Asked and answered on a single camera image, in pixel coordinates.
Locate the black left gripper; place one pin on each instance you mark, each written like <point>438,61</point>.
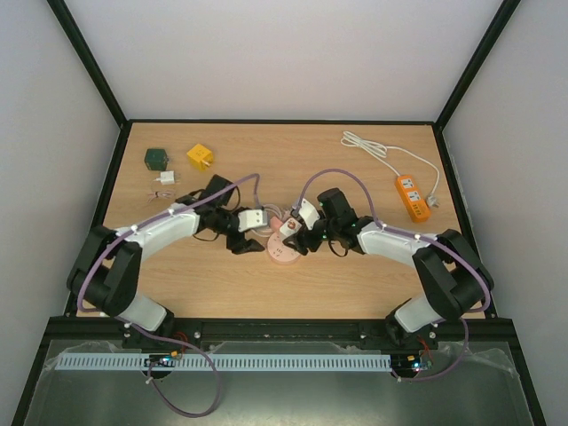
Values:
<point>248,246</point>

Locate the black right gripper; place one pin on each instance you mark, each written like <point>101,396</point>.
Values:
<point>304,237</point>

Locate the pink socket with cable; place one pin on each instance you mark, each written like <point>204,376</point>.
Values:
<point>273,237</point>

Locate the yellow cube socket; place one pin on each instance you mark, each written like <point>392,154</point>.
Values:
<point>200,157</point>

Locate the small white charger adapter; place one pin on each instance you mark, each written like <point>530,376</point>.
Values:
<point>167,178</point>

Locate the green dragon cube socket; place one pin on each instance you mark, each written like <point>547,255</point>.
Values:
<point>156,159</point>

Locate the orange power strip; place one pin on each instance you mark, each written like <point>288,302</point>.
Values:
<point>411,196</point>

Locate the white tiger cube socket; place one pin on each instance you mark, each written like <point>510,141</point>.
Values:
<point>289,228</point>

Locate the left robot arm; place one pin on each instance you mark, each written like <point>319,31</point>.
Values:
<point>104,277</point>

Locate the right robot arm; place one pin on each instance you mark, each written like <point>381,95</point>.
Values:
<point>452,275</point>

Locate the metal sheet front panel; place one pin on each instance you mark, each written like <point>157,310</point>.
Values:
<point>453,385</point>

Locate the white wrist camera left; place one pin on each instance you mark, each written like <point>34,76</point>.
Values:
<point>250,219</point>

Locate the black aluminium frame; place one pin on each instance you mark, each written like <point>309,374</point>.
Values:
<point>490,328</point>

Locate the light blue slotted cable duct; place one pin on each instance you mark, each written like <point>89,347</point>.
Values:
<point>225,362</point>

